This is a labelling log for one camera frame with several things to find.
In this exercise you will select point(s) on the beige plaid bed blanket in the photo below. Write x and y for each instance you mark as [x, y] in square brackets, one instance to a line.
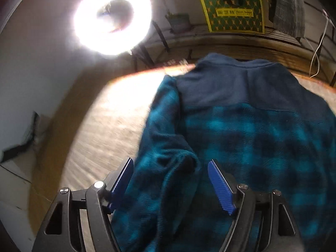
[110, 120]

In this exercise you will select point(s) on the grey plaid hanging coat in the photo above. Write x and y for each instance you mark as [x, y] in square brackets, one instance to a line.
[288, 5]

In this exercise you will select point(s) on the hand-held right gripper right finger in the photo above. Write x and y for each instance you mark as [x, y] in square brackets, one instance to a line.
[221, 186]

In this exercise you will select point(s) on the yellow green patterned box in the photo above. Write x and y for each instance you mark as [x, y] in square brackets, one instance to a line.
[233, 11]

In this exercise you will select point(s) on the black metal clothes rack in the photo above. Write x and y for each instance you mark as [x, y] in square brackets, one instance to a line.
[278, 35]

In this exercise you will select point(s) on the teal plaid fleece jacket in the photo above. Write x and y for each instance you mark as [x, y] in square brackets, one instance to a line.
[236, 136]

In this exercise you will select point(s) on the white clip lamp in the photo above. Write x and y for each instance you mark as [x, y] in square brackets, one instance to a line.
[316, 55]

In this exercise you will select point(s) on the grey plant pot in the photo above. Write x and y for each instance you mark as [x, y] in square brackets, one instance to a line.
[179, 22]

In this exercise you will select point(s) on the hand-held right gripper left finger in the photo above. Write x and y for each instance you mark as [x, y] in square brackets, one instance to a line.
[122, 181]

